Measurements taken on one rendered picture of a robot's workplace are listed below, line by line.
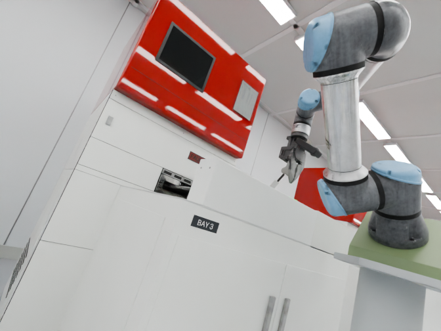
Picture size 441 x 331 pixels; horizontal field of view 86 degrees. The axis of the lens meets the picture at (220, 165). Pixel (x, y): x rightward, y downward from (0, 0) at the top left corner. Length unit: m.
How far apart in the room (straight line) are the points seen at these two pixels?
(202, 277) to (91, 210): 0.66
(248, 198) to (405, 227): 0.44
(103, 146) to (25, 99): 1.60
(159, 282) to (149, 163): 0.72
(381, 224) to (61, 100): 2.60
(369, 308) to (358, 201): 0.30
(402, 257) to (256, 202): 0.42
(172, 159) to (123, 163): 0.25
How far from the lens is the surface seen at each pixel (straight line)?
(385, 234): 0.87
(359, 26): 0.66
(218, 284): 0.75
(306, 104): 0.98
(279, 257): 0.92
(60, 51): 2.88
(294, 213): 0.95
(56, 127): 2.69
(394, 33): 0.69
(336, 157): 0.71
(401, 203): 0.82
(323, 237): 1.13
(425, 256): 0.87
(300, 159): 1.02
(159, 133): 1.28
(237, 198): 0.73
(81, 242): 1.22
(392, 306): 0.85
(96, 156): 1.19
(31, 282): 1.25
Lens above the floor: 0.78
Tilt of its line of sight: 14 degrees up
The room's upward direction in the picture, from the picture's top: 18 degrees clockwise
